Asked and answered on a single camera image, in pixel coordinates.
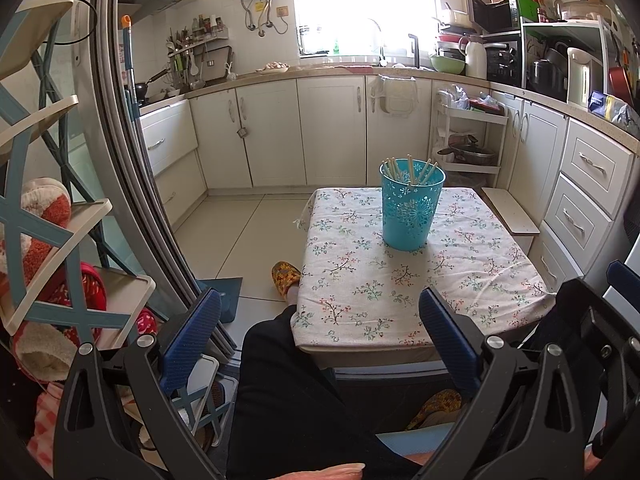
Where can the blue package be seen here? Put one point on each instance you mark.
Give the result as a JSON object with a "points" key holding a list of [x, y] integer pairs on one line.
{"points": [[600, 102]]}

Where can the person's leg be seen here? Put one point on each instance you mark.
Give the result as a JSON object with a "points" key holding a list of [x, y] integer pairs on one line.
{"points": [[542, 335], [290, 400]]}

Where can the red and white plush slipper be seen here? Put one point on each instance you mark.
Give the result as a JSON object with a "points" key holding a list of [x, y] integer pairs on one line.
{"points": [[45, 210]]}

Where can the plate of food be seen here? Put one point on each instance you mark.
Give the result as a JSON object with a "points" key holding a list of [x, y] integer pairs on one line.
{"points": [[274, 67]]}

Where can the beige kitchen countertop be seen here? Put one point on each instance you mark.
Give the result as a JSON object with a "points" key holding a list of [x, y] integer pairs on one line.
{"points": [[325, 71]]}

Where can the kitchen window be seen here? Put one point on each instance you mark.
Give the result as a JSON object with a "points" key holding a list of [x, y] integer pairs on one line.
{"points": [[360, 5]]}

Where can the lidded metal pot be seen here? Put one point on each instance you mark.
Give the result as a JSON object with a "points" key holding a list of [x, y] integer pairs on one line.
{"points": [[470, 152]]}

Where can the white electric kettle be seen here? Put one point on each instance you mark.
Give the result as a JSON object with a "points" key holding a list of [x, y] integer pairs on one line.
{"points": [[582, 80]]}

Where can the black microwave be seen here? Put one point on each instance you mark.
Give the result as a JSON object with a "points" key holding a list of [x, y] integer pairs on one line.
{"points": [[492, 15]]}

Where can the person's left leg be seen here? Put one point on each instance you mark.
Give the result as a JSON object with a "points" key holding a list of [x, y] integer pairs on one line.
{"points": [[290, 400]]}

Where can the red pan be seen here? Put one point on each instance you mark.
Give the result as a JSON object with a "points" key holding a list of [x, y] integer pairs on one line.
{"points": [[620, 80]]}

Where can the white step stool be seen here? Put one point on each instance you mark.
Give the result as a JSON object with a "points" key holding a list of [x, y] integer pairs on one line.
{"points": [[510, 210]]}

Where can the range hood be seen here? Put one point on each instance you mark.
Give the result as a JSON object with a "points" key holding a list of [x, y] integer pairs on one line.
{"points": [[145, 0]]}

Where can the chrome sink faucet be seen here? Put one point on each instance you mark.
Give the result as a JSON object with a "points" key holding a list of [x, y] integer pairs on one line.
{"points": [[384, 57]]}

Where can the teal perforated plastic bucket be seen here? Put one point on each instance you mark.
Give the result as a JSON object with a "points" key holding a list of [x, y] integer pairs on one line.
{"points": [[407, 220]]}

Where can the black water tap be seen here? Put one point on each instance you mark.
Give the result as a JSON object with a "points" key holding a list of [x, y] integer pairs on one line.
{"points": [[414, 50]]}

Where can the wall utensil rack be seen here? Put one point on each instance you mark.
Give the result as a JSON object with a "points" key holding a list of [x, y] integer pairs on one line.
{"points": [[200, 40]]}

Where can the green bowl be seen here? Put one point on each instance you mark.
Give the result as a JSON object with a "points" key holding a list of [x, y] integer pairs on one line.
{"points": [[447, 64]]}

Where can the blue dustpan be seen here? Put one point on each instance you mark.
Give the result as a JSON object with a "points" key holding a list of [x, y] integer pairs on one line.
{"points": [[227, 300]]}

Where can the white countertop shelf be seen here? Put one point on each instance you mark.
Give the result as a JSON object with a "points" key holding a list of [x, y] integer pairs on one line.
{"points": [[565, 27]]}

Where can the white thermos jug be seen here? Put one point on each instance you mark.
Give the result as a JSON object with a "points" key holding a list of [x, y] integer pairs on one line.
{"points": [[475, 60]]}

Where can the yellow patterned slipper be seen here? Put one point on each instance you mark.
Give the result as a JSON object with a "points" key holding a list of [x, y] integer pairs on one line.
{"points": [[437, 407], [286, 280]]}

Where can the bundle of wooden chopsticks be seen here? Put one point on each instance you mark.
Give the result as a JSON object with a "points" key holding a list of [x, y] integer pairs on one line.
{"points": [[395, 167]]}

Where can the white hanging door bin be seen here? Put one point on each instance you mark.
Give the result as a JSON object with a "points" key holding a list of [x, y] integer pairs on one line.
{"points": [[397, 100]]}

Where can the blue mop with orange cap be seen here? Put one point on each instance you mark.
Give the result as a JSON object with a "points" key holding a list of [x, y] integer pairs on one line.
{"points": [[129, 60]]}

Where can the white kitchen base cabinets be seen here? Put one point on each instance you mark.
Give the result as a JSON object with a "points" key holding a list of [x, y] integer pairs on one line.
{"points": [[330, 130]]}

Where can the floral tablecloth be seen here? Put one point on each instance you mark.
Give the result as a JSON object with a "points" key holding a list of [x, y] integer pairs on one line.
{"points": [[450, 260]]}

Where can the green box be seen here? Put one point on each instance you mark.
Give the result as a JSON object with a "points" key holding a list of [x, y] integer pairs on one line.
{"points": [[527, 7]]}

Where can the black toaster oven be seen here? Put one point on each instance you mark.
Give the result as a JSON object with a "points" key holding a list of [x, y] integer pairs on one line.
{"points": [[502, 62]]}

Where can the black wok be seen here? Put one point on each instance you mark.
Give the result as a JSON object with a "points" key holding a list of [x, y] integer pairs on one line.
{"points": [[142, 91]]}

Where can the stack of pots and dishes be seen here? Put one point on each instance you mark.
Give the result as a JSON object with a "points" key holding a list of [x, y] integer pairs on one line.
{"points": [[450, 40]]}

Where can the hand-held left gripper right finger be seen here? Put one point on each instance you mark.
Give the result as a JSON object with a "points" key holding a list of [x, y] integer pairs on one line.
{"points": [[447, 340]]}

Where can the person's right leg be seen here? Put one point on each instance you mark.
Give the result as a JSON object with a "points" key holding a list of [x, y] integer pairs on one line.
{"points": [[542, 335]]}

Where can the white trolley rack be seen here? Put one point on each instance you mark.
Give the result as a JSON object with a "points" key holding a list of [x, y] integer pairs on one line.
{"points": [[470, 116]]}

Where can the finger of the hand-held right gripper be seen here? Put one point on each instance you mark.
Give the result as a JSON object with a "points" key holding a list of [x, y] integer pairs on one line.
{"points": [[625, 277]]}

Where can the wall socket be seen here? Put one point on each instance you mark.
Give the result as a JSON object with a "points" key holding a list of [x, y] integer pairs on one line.
{"points": [[282, 11]]}

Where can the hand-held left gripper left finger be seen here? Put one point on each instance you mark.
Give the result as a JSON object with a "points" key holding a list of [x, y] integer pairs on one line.
{"points": [[192, 340]]}

